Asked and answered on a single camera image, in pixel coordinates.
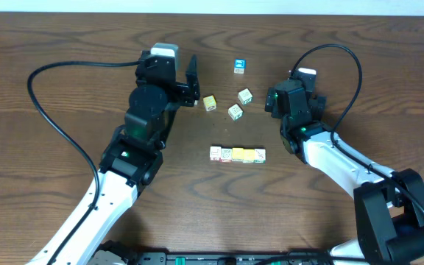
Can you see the wooden letter B hammer block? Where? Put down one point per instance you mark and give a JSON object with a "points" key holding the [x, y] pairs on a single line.
{"points": [[249, 156]]}

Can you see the wooden block snail picture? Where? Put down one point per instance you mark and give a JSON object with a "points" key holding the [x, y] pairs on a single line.
{"points": [[226, 155]]}

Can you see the wooden block violin picture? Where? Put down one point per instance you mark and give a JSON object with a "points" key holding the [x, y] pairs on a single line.
{"points": [[260, 156]]}

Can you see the plain block green edge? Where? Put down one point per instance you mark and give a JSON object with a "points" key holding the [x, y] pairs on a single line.
{"points": [[245, 96]]}

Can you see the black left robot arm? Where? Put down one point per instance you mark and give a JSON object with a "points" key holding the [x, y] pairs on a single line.
{"points": [[131, 159]]}

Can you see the blue top wooden block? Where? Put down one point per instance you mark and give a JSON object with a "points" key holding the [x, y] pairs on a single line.
{"points": [[239, 66]]}

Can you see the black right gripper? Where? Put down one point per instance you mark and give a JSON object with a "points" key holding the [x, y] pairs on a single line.
{"points": [[316, 107]]}

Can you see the wooden block dragonfly picture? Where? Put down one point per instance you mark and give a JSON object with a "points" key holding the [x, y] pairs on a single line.
{"points": [[235, 112]]}

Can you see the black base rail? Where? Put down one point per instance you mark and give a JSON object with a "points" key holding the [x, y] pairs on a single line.
{"points": [[114, 252]]}

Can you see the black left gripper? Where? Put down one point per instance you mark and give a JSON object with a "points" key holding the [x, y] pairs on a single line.
{"points": [[182, 90]]}

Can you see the wooden block red side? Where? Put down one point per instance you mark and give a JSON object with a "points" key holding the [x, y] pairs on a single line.
{"points": [[215, 153]]}

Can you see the yellow top ball block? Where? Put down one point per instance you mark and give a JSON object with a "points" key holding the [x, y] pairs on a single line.
{"points": [[209, 103]]}

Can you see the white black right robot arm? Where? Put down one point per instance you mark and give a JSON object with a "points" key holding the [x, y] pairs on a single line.
{"points": [[389, 205]]}

